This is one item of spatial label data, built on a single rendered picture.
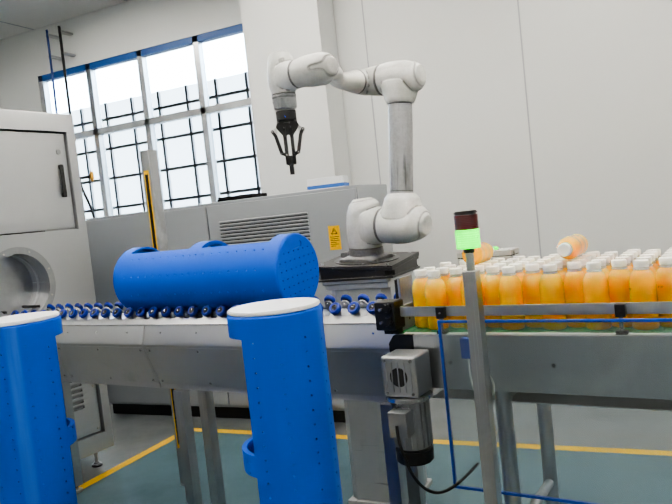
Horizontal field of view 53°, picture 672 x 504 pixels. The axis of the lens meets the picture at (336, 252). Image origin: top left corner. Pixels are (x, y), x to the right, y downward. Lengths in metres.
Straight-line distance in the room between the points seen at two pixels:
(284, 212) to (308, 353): 2.31
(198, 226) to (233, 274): 2.02
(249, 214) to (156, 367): 1.62
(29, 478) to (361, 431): 1.32
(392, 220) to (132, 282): 1.11
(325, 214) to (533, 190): 1.63
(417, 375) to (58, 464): 1.37
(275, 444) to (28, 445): 1.01
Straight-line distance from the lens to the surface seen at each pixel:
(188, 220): 4.59
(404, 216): 2.78
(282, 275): 2.45
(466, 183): 5.06
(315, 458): 2.02
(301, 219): 4.13
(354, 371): 2.36
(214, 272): 2.61
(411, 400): 1.98
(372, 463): 3.08
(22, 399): 2.62
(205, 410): 3.06
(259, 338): 1.92
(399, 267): 2.87
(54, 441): 2.68
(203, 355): 2.74
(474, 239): 1.80
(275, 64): 2.54
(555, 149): 4.95
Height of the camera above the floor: 1.29
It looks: 3 degrees down
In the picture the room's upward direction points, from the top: 6 degrees counter-clockwise
